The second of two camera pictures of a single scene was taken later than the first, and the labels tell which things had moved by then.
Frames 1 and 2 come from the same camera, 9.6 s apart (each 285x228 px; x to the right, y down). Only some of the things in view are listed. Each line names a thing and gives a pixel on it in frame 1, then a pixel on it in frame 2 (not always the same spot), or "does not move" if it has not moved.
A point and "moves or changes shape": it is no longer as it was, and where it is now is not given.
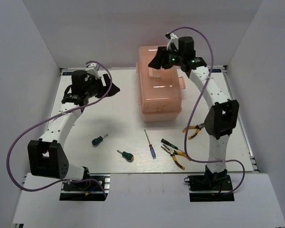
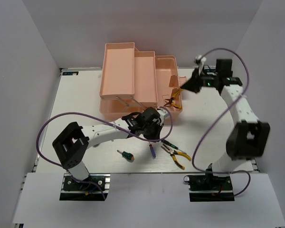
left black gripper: x=103 y=89 to x=156 y=135
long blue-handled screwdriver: x=151 y=147 does not move
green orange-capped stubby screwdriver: x=128 y=156 does not move
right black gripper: x=159 y=59 to x=193 y=83
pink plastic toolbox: x=158 y=89 moves or changes shape
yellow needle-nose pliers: x=173 y=153 does not move
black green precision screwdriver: x=166 y=142 does not move
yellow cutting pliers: x=198 y=127 to x=171 y=99
